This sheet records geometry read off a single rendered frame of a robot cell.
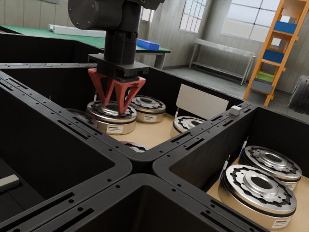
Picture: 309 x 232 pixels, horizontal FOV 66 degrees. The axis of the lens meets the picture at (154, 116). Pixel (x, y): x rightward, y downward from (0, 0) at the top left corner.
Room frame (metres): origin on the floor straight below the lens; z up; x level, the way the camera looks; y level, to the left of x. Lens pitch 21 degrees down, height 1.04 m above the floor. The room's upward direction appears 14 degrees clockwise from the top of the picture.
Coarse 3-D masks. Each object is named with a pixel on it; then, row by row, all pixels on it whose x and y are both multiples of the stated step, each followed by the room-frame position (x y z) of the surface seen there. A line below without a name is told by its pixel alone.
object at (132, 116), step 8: (88, 104) 0.45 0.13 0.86; (96, 104) 0.46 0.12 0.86; (96, 112) 0.42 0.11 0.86; (104, 112) 0.43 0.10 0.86; (128, 112) 0.46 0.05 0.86; (136, 112) 0.47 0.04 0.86; (104, 120) 0.40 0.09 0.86; (112, 120) 0.41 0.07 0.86; (120, 120) 0.41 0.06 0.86; (128, 120) 0.42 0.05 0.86
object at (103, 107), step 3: (102, 105) 0.45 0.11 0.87; (105, 105) 0.45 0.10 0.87; (108, 105) 0.46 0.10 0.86; (111, 105) 0.47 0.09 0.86; (114, 105) 0.47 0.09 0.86; (117, 105) 0.47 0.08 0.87; (102, 108) 0.44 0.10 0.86; (105, 108) 0.44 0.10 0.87; (108, 108) 0.44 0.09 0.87; (117, 108) 0.47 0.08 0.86; (105, 111) 0.43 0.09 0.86; (108, 111) 0.43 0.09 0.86; (111, 111) 0.43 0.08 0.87; (114, 111) 0.43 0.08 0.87; (117, 111) 0.44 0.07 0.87
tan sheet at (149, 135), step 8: (168, 120) 0.55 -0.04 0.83; (136, 128) 0.46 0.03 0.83; (144, 128) 0.47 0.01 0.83; (152, 128) 0.48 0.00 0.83; (160, 128) 0.49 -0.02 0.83; (168, 128) 0.50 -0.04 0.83; (112, 136) 0.40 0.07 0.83; (120, 136) 0.41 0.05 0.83; (128, 136) 0.42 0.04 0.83; (136, 136) 0.42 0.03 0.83; (144, 136) 0.43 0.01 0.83; (152, 136) 0.44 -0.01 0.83; (160, 136) 0.45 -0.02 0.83; (168, 136) 0.46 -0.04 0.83; (144, 144) 0.40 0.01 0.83; (152, 144) 0.41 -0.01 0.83
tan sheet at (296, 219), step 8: (304, 176) 0.43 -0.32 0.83; (216, 184) 0.33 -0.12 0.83; (304, 184) 0.40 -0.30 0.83; (208, 192) 0.30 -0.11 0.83; (216, 192) 0.31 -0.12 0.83; (296, 192) 0.36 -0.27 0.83; (304, 192) 0.37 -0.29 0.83; (304, 200) 0.34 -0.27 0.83; (304, 208) 0.32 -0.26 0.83; (296, 216) 0.30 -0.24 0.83; (304, 216) 0.30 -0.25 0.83; (288, 224) 0.27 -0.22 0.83; (296, 224) 0.28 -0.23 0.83; (304, 224) 0.28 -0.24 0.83
